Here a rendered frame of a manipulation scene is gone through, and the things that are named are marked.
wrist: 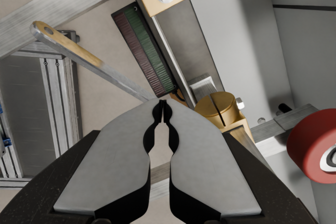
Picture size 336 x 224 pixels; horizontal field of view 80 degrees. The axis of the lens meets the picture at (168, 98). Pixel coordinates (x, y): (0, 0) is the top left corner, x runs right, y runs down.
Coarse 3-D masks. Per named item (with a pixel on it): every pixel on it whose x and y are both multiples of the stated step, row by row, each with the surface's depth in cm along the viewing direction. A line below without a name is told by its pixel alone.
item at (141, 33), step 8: (128, 8) 32; (128, 16) 33; (136, 16) 33; (136, 24) 33; (136, 32) 34; (144, 32) 34; (144, 40) 34; (144, 48) 35; (152, 48) 35; (152, 56) 36; (152, 64) 36; (160, 64) 36; (160, 72) 37; (160, 80) 38; (168, 80) 38; (168, 88) 38
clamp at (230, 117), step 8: (208, 96) 26; (216, 96) 25; (224, 96) 24; (232, 96) 23; (200, 104) 25; (208, 104) 24; (216, 104) 23; (224, 104) 23; (232, 104) 22; (240, 104) 24; (200, 112) 23; (208, 112) 23; (216, 112) 22; (224, 112) 22; (232, 112) 22; (240, 112) 23; (216, 120) 22; (224, 120) 22; (232, 120) 23; (240, 120) 22; (224, 128) 23; (232, 128) 23; (248, 128) 23
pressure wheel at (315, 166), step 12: (288, 108) 29; (300, 120) 22; (312, 120) 21; (324, 120) 21; (300, 132) 22; (312, 132) 21; (324, 132) 20; (288, 144) 23; (300, 144) 21; (312, 144) 20; (324, 144) 20; (300, 156) 21; (312, 156) 20; (324, 156) 21; (300, 168) 22; (312, 168) 21; (324, 168) 22; (324, 180) 22
